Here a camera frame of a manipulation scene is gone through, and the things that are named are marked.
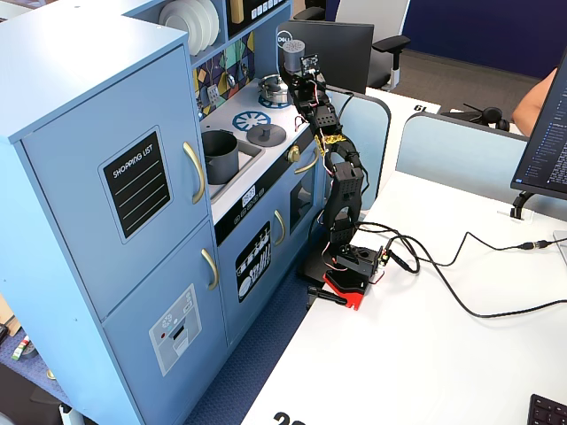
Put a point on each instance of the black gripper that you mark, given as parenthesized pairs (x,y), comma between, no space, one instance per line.
(293,80)

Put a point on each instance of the gray salt shaker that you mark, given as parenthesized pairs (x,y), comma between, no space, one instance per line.
(294,53)

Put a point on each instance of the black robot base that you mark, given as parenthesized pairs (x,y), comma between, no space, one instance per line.
(359,261)

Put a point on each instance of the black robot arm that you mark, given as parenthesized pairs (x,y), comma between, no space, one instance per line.
(347,186)

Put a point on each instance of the steel pot lid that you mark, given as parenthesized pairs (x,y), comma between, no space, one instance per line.
(270,82)

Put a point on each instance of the steel toy pot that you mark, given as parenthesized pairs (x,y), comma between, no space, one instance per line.
(274,95)

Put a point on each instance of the steel toy spoon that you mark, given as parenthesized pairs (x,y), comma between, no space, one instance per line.
(243,69)

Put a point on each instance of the black Dell monitor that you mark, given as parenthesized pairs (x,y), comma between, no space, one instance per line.
(328,53)

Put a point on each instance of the steel toy ladle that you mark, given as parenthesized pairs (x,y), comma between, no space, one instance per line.
(230,79)

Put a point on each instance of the gray pot lid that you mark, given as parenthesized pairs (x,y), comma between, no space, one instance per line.
(266,135)

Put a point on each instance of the black toy microwave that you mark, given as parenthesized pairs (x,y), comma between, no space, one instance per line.
(266,11)

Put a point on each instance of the steel toy spatula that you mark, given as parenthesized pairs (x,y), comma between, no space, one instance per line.
(212,95)

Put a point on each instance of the gold stove knob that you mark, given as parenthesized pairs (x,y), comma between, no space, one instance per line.
(293,154)

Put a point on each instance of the gray sink basin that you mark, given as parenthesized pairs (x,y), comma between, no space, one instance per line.
(250,155)

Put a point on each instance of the white toy plate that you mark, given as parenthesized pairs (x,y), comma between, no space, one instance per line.
(205,26)
(177,22)
(215,22)

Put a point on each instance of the white office chair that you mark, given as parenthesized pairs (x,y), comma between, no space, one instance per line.
(372,17)

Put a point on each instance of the gray toy pot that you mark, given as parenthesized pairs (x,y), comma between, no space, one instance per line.
(220,159)

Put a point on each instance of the desk number sticker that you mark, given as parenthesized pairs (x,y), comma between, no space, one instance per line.
(421,107)
(288,418)

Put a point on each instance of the oven door with window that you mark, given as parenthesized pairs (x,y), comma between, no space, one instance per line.
(305,230)

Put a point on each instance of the black headphones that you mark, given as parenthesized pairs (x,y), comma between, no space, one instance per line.
(491,117)

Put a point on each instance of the blue toy kitchen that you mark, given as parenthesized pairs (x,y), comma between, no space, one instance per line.
(66,66)

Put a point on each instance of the black table clamp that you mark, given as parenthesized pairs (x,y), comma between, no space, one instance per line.
(325,295)

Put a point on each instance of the dishwasher door with sticker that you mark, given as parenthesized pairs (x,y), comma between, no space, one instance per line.
(230,310)

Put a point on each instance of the fridge door with shopping list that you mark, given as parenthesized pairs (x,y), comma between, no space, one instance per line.
(71,186)

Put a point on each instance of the black monitor stand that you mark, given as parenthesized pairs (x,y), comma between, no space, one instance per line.
(520,206)

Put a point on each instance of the monitor with dark screen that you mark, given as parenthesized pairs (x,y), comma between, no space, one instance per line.
(549,150)

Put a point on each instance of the freezer door with dispenser print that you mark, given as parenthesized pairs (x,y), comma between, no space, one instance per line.
(133,345)

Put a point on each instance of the gray laptop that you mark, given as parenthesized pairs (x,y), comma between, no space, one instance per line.
(561,248)

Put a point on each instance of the black keyboard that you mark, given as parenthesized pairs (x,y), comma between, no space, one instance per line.
(549,411)

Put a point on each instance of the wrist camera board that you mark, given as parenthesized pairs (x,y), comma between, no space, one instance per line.
(310,64)

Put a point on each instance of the red base mount plate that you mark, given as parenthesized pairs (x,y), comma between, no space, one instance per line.
(347,294)

